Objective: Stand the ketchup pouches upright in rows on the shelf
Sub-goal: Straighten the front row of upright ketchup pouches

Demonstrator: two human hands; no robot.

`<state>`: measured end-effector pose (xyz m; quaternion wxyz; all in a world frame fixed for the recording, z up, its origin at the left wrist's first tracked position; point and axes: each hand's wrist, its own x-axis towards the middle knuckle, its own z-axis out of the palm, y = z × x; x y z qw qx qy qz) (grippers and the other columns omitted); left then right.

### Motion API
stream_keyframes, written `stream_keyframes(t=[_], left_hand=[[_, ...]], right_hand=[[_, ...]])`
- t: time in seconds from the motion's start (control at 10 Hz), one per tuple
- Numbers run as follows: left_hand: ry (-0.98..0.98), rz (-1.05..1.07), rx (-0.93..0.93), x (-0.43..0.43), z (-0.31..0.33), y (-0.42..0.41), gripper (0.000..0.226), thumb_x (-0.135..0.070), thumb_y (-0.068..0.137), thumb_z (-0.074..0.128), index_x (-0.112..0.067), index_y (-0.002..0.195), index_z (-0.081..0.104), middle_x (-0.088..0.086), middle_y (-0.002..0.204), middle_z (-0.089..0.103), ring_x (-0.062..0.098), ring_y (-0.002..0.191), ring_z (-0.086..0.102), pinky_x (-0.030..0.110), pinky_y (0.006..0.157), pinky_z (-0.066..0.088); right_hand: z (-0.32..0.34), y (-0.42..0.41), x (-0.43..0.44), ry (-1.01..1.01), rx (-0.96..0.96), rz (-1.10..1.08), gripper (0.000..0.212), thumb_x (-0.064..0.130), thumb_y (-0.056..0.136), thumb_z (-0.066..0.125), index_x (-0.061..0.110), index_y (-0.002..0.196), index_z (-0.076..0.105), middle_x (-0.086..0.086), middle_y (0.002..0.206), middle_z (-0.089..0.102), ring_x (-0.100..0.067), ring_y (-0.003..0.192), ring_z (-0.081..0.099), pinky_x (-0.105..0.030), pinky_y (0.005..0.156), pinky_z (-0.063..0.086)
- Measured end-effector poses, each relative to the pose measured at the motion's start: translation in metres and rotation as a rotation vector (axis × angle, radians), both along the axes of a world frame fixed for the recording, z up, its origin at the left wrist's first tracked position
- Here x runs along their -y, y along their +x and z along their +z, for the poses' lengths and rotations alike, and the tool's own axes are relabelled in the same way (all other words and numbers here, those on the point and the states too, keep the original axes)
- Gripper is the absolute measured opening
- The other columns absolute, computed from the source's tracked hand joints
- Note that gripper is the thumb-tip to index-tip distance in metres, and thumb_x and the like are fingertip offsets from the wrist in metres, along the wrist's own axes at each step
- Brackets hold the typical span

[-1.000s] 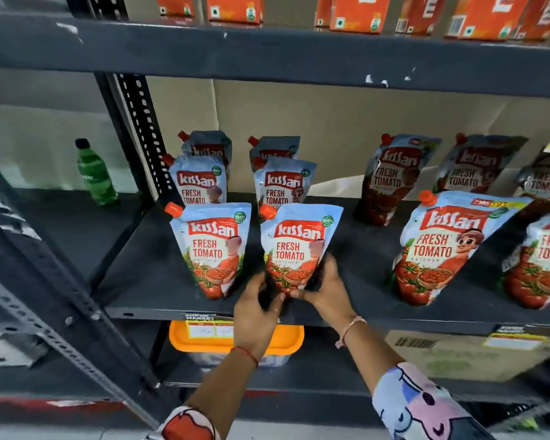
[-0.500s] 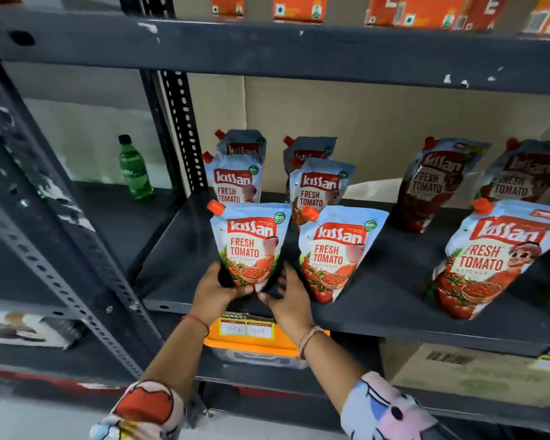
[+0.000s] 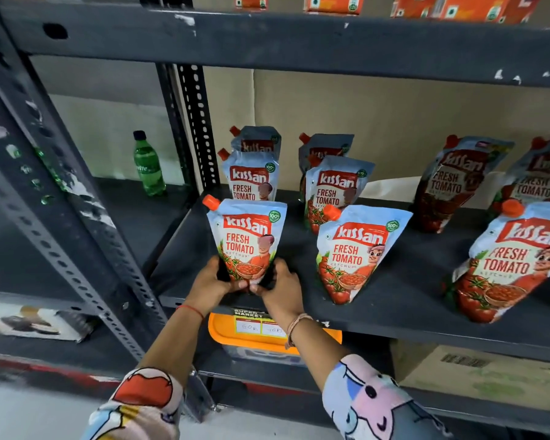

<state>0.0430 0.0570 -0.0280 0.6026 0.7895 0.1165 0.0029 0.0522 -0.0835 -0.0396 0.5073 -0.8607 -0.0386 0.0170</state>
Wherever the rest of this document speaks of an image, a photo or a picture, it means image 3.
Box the person's right hand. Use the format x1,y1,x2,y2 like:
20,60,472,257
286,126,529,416
249,258,306,333

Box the green plastic soda bottle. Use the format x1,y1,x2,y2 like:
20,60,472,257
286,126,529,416
133,130,167,197

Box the person's right forearm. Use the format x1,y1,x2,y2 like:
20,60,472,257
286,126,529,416
275,312,352,393

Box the printed flat food box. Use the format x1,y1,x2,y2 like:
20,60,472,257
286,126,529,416
0,299,98,343

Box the rows of ketchup pouches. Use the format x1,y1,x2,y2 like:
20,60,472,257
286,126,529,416
217,126,550,325

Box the beige thread bracelet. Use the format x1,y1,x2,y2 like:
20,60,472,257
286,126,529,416
284,313,314,350

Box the person's patterned sleeve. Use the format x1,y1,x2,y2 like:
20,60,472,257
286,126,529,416
80,367,187,440
321,354,455,440

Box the red thread wristband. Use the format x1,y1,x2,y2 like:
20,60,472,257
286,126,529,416
176,303,206,321

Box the person's left hand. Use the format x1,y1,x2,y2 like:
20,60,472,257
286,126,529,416
185,255,249,317

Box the brown cardboard backing sheet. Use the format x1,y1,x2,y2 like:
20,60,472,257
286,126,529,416
202,66,550,211

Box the orange-lidded plastic tub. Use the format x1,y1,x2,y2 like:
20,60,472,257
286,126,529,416
207,311,343,367

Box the person's right patterned sleeve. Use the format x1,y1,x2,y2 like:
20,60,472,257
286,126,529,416
321,354,455,440

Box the white shelf price label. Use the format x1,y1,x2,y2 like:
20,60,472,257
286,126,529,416
231,308,288,340

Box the dark grey metal shelf rack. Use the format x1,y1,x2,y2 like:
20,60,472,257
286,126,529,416
0,64,199,378
0,0,550,438

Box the person's left forearm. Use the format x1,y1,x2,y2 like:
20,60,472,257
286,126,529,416
137,304,207,386

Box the orange-capped ketchup pouch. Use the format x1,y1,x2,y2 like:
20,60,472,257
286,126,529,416
203,194,288,290

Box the brown cardboard box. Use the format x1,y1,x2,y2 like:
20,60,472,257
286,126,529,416
390,339,550,414

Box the person's left patterned sleeve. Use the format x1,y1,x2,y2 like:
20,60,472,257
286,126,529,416
80,367,187,440

